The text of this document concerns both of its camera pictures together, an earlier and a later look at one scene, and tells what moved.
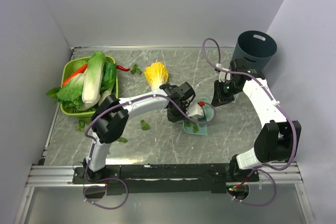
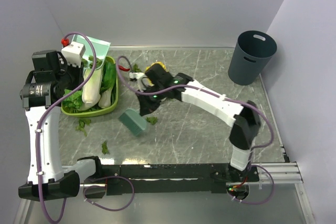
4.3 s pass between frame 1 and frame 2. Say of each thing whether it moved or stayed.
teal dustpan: moved
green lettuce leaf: stayed
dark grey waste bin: stayed
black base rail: stayed
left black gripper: moved
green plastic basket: stayed
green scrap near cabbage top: stayed
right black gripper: moved
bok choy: stayed
